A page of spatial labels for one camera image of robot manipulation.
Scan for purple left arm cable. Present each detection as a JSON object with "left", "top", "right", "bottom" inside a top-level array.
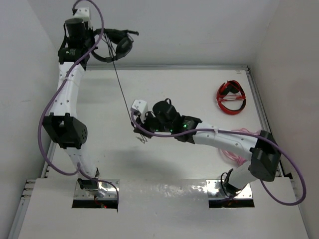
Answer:
[{"left": 37, "top": 0, "right": 120, "bottom": 200}]

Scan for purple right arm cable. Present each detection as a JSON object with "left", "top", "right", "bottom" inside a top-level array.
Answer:
[{"left": 131, "top": 114, "right": 307, "bottom": 206}]

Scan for red headphones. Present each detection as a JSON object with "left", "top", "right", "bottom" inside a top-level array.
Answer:
[{"left": 216, "top": 80, "right": 247, "bottom": 116}]

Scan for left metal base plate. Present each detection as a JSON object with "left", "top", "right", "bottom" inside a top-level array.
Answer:
[{"left": 74, "top": 179, "right": 120, "bottom": 200}]

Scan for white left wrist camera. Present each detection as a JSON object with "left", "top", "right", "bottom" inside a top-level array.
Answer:
[{"left": 72, "top": 7, "right": 91, "bottom": 22}]

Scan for black headphones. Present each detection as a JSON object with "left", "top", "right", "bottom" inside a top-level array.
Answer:
[{"left": 91, "top": 28, "right": 140, "bottom": 63}]

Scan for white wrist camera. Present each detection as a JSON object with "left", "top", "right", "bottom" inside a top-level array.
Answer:
[
  {"left": 131, "top": 99, "right": 149, "bottom": 117},
  {"left": 72, "top": 7, "right": 91, "bottom": 22}
]

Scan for metal base plate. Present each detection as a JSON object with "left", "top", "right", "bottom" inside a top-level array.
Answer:
[
  {"left": 206, "top": 179, "right": 253, "bottom": 200},
  {"left": 74, "top": 179, "right": 120, "bottom": 200}
]

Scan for thin black headphone cable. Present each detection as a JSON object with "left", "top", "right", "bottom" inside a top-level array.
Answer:
[{"left": 103, "top": 32, "right": 150, "bottom": 144}]

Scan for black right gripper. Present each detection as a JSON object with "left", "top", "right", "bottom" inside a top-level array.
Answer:
[{"left": 134, "top": 109, "right": 172, "bottom": 139}]

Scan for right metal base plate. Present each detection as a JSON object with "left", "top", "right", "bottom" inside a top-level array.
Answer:
[{"left": 206, "top": 179, "right": 253, "bottom": 200}]

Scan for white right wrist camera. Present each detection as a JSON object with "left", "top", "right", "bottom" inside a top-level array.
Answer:
[{"left": 131, "top": 99, "right": 149, "bottom": 117}]

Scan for white front cover board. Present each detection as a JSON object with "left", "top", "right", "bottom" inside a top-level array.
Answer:
[{"left": 19, "top": 178, "right": 308, "bottom": 239}]

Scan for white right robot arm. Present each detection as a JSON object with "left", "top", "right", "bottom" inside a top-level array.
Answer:
[{"left": 130, "top": 99, "right": 281, "bottom": 197}]

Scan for pink headphones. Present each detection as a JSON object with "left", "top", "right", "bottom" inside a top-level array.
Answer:
[{"left": 219, "top": 128, "right": 261, "bottom": 166}]

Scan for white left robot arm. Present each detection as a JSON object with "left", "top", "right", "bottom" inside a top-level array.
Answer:
[{"left": 42, "top": 17, "right": 99, "bottom": 196}]

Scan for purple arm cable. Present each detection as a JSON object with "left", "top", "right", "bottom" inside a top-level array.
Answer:
[
  {"left": 131, "top": 114, "right": 307, "bottom": 206},
  {"left": 37, "top": 0, "right": 120, "bottom": 200}
]

